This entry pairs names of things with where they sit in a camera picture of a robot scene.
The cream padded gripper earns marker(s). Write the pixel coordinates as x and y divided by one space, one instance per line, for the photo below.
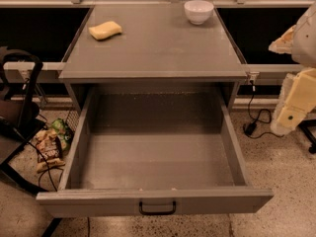
306 39

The grey top drawer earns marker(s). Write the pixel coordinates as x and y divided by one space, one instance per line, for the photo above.
154 154

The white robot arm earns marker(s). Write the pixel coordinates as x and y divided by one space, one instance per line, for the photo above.
297 95

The grey drawer cabinet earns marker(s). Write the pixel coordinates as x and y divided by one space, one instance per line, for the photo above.
157 42

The black stand leg right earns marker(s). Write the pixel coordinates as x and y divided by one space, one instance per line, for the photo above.
305 127

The white bowl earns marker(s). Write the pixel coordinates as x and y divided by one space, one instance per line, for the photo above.
198 11

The yellow sponge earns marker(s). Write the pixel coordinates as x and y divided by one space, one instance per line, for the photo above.
105 30

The green chip bag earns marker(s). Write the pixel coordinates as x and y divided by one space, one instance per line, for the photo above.
64 133

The brown chip bag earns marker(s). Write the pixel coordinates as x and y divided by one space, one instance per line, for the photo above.
49 150

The black chair frame left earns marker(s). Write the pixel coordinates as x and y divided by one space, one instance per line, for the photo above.
19 123

